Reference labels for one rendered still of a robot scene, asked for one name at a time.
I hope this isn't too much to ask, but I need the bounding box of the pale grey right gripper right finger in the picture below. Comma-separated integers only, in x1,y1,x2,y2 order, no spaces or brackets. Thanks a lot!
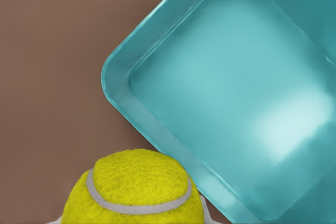
199,194,224,224

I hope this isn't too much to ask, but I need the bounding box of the teal plastic tray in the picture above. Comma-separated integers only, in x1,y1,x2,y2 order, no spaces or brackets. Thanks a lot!
101,0,336,224

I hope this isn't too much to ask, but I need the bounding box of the yellow tennis ball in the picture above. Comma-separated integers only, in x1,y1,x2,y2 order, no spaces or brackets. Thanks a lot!
62,148,205,224

